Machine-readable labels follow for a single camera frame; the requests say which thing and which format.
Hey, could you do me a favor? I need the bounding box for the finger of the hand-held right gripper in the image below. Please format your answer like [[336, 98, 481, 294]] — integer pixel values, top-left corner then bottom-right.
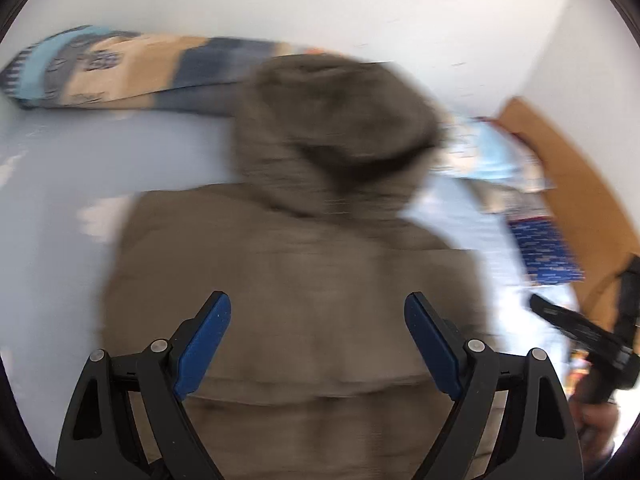
[[529, 293, 627, 358]]

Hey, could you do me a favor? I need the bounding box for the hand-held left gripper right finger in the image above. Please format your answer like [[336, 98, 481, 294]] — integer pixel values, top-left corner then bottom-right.
[[404, 291, 585, 480]]

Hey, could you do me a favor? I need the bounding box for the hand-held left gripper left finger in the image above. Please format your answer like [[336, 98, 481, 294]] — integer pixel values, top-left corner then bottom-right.
[[55, 290, 232, 480]]

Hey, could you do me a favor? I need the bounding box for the brown hooded puffer jacket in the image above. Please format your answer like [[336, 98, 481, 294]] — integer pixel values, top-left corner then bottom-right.
[[97, 52, 506, 480]]

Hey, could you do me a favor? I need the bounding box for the person's right hand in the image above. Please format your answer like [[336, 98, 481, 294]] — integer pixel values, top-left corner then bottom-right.
[[569, 399, 628, 466]]

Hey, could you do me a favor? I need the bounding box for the navy blue patterned pillow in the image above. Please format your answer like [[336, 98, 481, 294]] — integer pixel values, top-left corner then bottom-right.
[[505, 212, 587, 288]]

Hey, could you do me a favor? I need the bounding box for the wooden headboard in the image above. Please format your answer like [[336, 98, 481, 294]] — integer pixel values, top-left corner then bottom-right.
[[492, 96, 640, 341]]

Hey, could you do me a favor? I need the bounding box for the beige printed pillow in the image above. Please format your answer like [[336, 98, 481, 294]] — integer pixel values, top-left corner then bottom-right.
[[435, 115, 556, 216]]

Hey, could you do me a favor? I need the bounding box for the light blue bed sheet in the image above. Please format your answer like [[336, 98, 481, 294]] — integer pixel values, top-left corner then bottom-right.
[[0, 95, 583, 466]]

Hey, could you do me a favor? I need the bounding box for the patterned blue tan pillow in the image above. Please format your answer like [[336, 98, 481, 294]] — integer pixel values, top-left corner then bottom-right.
[[0, 24, 331, 117]]

